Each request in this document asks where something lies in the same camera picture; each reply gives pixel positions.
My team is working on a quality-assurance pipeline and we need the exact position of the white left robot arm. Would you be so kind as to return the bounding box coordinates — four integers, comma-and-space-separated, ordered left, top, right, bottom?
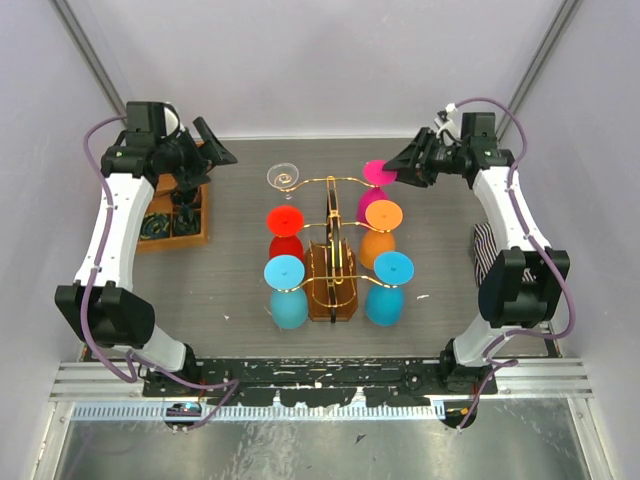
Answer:
54, 101, 237, 396

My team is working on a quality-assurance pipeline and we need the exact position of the light blue left wine glass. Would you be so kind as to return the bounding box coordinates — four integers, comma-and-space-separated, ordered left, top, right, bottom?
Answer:
264, 255, 309, 329

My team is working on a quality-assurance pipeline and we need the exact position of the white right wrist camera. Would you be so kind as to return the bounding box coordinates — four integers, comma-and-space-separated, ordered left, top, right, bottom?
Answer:
434, 103, 460, 144

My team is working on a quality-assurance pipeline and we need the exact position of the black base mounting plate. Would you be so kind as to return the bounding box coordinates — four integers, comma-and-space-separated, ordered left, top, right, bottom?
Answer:
138, 355, 499, 409

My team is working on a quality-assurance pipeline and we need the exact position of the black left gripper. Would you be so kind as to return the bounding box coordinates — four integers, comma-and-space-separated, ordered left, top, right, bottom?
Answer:
158, 117, 237, 191

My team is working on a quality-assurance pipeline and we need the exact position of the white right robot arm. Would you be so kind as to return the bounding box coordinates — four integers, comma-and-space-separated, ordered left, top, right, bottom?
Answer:
384, 109, 570, 394

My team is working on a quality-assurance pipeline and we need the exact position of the striped black white cloth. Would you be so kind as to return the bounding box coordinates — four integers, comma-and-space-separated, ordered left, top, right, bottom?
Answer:
472, 222, 498, 286

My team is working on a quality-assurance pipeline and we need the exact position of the blue right wine glass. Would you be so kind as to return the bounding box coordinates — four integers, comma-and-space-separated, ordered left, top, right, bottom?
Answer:
365, 251, 415, 327

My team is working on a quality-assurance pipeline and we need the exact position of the dark cord bundle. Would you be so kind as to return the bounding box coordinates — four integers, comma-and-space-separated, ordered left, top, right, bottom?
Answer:
172, 199, 202, 236

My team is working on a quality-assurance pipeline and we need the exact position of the red plastic wine glass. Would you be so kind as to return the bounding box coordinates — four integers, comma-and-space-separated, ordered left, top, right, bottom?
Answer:
266, 205, 304, 262

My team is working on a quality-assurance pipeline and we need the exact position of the orange plastic wine glass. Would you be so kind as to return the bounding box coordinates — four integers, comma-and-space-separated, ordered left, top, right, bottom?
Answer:
358, 199, 404, 270

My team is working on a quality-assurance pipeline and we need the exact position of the clear champagne glass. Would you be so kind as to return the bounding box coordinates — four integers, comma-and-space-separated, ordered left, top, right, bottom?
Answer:
266, 163, 299, 201

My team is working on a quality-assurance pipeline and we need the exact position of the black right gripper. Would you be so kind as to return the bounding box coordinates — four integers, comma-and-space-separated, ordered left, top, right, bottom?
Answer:
383, 127, 467, 189

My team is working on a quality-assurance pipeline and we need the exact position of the wooden compartment tray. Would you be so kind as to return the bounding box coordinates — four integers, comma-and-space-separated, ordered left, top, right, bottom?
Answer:
137, 174, 209, 253

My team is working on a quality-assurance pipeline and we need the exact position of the pink plastic wine glass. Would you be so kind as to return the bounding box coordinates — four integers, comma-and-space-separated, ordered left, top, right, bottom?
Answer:
356, 159, 397, 223

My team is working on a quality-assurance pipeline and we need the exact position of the coiled dark cord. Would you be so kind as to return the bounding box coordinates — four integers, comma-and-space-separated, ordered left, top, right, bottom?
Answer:
140, 213, 172, 240

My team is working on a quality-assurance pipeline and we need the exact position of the gold wire wine glass rack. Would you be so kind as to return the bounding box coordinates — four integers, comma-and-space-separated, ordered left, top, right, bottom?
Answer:
298, 176, 380, 324

